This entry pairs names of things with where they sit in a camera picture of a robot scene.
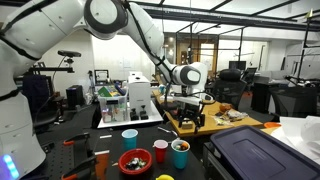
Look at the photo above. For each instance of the dark blue bin lid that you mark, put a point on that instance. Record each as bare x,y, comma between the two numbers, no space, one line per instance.
248,153

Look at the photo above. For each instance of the red bowl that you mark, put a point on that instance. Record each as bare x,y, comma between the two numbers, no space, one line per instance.
135,161

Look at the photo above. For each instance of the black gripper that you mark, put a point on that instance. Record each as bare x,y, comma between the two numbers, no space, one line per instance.
189,112

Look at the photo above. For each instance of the black office chair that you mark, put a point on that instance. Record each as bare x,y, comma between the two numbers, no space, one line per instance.
229,87

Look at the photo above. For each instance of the black camera on stand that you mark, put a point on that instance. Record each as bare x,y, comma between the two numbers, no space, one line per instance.
69,55

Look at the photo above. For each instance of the empty light blue cup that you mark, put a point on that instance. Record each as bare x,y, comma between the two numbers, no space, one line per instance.
129,139

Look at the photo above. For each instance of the blue cup with objects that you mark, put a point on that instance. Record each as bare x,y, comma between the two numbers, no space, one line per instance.
180,157

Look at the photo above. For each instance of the red plastic cup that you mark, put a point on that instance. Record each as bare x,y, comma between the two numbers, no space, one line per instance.
160,150

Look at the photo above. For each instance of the orange object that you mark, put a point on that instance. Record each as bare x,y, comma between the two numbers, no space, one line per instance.
184,146

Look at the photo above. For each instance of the white box appliance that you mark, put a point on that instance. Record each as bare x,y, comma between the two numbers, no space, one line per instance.
139,90

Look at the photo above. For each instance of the clear plastic storage bin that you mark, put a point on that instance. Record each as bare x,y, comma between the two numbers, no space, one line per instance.
113,109

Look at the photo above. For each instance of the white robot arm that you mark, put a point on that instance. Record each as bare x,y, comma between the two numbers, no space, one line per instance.
33,29

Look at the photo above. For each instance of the small cardboard box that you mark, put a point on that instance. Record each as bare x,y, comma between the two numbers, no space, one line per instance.
187,125

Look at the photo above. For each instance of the wooden desk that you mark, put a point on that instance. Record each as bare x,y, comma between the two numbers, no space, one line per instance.
212,125

